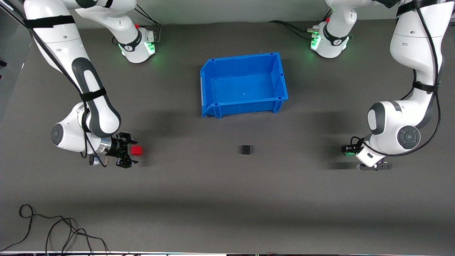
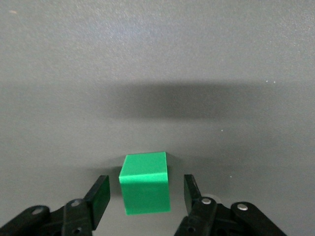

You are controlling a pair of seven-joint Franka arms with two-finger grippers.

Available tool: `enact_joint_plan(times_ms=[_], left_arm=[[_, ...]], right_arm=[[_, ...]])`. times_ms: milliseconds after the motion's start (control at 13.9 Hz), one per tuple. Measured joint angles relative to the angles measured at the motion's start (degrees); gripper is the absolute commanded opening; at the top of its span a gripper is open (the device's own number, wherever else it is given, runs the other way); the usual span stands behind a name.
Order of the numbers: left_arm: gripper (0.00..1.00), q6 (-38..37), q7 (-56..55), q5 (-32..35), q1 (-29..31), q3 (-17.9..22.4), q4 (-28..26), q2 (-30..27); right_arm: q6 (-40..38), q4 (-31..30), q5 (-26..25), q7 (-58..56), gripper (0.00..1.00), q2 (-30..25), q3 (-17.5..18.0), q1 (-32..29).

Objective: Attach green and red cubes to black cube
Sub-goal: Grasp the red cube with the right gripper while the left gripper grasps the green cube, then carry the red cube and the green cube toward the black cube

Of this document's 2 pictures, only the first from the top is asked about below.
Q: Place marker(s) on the small black cube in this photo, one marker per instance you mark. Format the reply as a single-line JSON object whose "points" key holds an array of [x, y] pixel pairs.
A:
{"points": [[246, 150]]}

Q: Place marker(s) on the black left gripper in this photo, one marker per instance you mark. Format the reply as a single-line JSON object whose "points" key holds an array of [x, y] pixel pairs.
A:
{"points": [[352, 146]]}

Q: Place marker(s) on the small red cube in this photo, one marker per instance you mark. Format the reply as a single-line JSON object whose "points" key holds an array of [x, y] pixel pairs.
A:
{"points": [[137, 150]]}

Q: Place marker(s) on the dark grey table cover sheet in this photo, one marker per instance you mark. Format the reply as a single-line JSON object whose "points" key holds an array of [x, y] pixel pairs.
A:
{"points": [[227, 195]]}

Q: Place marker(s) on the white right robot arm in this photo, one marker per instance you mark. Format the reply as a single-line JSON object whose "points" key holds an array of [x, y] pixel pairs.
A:
{"points": [[57, 35]]}

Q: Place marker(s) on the small green cube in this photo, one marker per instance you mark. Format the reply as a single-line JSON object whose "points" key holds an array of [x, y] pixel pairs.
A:
{"points": [[350, 153]]}

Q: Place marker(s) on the blue plastic storage bin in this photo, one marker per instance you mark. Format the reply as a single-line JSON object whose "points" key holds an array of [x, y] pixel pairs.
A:
{"points": [[245, 89]]}

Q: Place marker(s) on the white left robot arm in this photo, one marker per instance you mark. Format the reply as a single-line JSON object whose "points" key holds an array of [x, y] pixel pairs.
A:
{"points": [[416, 42]]}

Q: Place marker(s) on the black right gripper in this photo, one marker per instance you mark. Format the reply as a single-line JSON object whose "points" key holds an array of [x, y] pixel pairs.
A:
{"points": [[114, 148]]}

